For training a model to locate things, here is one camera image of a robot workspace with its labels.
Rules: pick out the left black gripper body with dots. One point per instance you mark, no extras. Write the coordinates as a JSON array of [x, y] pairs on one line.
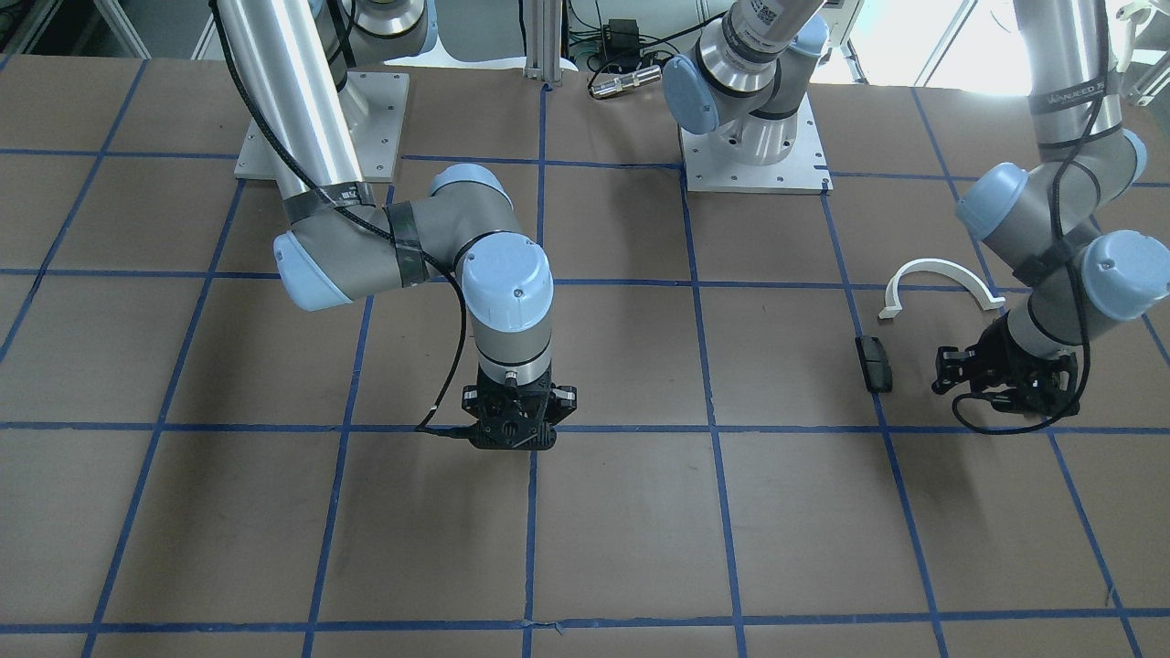
[[994, 351]]

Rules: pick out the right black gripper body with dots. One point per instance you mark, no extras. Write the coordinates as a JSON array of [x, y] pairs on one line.
[[472, 397]]

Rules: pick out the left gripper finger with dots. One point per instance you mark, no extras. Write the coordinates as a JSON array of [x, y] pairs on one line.
[[952, 360], [946, 379]]

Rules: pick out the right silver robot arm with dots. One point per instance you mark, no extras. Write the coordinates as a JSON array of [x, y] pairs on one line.
[[342, 246]]

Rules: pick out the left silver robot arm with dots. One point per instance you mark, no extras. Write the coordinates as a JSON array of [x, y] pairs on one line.
[[752, 65]]

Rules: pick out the black brake pad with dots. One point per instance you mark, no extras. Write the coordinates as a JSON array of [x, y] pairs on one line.
[[875, 366]]

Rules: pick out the silver metal cylinder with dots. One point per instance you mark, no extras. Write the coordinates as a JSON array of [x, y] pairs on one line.
[[625, 83]]

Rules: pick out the black power brick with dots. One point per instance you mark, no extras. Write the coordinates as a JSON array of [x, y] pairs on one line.
[[620, 34]]

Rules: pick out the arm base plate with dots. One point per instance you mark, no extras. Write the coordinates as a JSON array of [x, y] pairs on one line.
[[753, 155], [375, 119]]

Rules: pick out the aluminium frame post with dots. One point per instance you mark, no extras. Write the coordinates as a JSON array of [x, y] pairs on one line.
[[543, 38]]

